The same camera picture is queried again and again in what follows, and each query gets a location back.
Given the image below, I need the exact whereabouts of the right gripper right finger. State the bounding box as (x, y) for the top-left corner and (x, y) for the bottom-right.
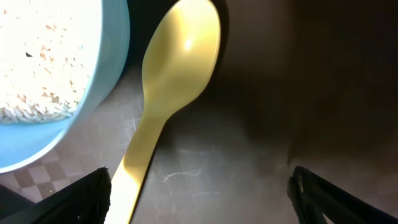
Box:
(287, 166), (397, 224)

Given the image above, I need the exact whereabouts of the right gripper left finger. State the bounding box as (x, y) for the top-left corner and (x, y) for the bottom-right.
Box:
(1, 167), (111, 224)

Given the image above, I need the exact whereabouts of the light blue bowl with rice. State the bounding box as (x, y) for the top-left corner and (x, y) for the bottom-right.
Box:
(1, 0), (130, 173)

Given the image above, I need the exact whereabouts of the pile of white rice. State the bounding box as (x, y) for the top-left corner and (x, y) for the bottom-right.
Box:
(1, 0), (103, 124)

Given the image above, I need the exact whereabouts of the yellow plastic spoon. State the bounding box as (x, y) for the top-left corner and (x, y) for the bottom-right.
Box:
(105, 0), (221, 223)

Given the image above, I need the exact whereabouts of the brown serving tray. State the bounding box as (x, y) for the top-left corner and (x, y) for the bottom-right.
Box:
(0, 0), (398, 224)

